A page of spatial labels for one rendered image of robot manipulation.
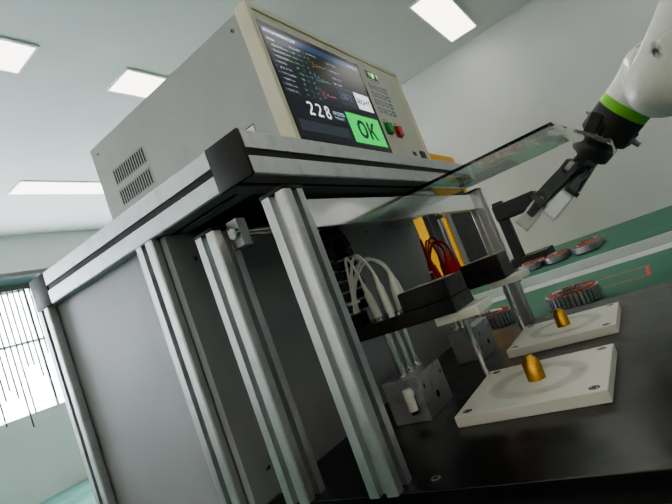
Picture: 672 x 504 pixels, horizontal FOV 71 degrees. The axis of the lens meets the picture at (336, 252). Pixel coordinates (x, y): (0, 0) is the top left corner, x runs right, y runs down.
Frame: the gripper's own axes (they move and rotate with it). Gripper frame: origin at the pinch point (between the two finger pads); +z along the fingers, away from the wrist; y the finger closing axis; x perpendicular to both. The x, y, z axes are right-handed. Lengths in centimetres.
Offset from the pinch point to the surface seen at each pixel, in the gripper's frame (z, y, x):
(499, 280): -3.4, -36.7, -9.9
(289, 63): -21, -62, 22
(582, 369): -13, -54, -26
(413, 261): 12.8, -27.0, 8.3
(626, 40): -6, 475, 154
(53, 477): 608, -38, 252
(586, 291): 4.7, -3.2, -17.7
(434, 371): 0, -58, -15
